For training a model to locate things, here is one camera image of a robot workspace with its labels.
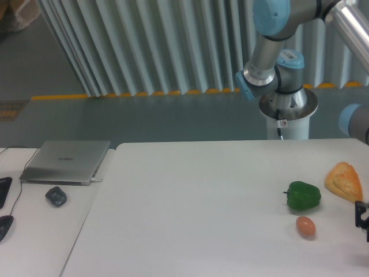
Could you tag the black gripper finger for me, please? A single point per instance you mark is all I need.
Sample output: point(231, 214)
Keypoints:
point(360, 209)

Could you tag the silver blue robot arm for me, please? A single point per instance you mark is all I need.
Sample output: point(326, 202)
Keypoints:
point(274, 74)

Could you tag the orange bread loaf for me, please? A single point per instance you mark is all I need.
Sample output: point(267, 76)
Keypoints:
point(343, 181)

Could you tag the brown egg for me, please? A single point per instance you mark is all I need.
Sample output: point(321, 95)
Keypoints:
point(305, 226)

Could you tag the green bell pepper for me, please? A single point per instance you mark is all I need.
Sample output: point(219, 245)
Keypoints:
point(302, 196)

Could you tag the white folding partition screen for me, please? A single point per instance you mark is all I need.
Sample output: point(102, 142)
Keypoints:
point(131, 47)

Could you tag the silver closed laptop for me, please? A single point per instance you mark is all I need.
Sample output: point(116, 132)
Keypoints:
point(66, 162)

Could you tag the dark grey round puck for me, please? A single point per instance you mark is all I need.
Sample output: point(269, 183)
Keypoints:
point(56, 196)

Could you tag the black computer mouse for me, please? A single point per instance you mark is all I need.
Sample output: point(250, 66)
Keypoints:
point(6, 222)

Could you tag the black keyboard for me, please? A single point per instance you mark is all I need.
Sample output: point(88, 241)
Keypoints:
point(5, 184)

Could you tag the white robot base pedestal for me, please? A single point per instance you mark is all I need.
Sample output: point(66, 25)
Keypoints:
point(290, 130)

